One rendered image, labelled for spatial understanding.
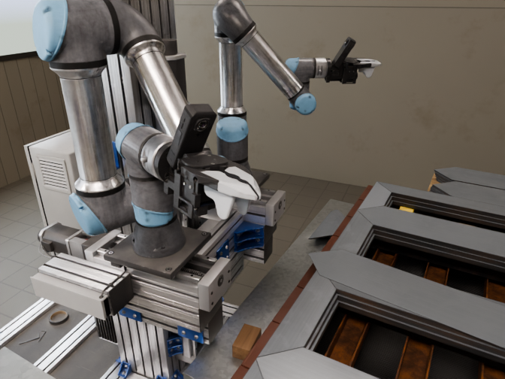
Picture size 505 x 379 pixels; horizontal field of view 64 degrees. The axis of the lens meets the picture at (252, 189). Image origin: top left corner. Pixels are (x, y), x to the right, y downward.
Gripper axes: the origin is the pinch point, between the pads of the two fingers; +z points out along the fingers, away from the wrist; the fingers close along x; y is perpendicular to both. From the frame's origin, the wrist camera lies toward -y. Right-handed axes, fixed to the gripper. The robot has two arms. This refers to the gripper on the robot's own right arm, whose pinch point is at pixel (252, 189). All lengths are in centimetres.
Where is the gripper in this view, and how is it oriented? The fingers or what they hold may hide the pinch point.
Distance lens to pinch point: 54.0
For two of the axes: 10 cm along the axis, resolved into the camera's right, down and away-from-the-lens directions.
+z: 6.6, 3.3, -6.8
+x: -7.5, 1.6, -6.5
